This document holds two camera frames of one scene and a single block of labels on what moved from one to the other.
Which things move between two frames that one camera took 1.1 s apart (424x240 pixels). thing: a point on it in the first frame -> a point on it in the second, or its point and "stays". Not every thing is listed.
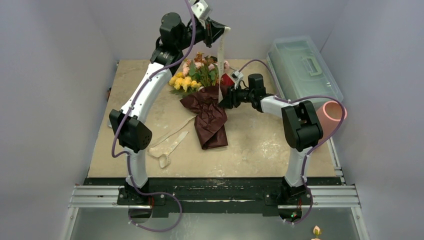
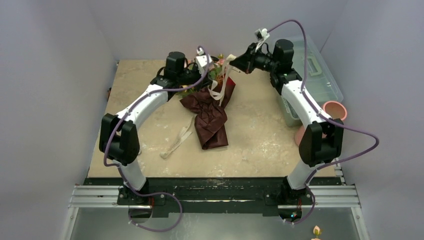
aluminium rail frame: x=339 y=197 stays
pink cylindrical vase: x=330 y=116 stays
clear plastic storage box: x=300 y=72 stays
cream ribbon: x=166 y=157 -> x=213 y=94
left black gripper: x=211 y=31 -> x=203 y=83
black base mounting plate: x=187 y=196 stays
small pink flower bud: x=316 y=231 stays
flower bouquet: x=199 y=79 stays
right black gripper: x=233 y=98 -> x=249 y=61
